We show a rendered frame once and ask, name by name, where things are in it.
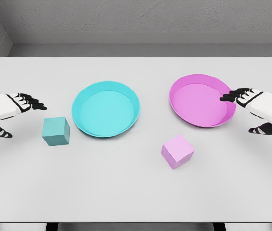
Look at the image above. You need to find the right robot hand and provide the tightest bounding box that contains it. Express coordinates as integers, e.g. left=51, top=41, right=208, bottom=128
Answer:
left=219, top=87, right=272, bottom=136

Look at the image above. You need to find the cyan plate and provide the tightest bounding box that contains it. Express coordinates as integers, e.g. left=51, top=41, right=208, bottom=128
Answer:
left=71, top=81, right=141, bottom=139

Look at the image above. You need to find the teal block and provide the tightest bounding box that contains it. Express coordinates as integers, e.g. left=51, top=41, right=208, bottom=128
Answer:
left=41, top=116, right=71, bottom=147

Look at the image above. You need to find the pink plate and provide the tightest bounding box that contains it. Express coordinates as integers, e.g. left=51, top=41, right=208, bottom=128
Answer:
left=169, top=74, right=237, bottom=128

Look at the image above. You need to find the pink block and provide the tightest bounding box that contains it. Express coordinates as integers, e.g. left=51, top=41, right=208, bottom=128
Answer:
left=161, top=134, right=195, bottom=170

